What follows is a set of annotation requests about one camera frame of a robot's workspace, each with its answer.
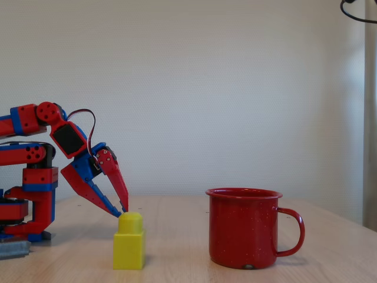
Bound grey table clamp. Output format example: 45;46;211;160
0;231;57;261

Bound red enamel mug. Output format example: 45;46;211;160
205;187;306;270

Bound black hanging cable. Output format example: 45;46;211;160
340;0;377;24

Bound grey vertical frame strip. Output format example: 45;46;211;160
361;0;377;229

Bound white red black wrist cable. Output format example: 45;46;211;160
65;108;97;156

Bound yellow toy building block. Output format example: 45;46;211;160
113;211;147;271

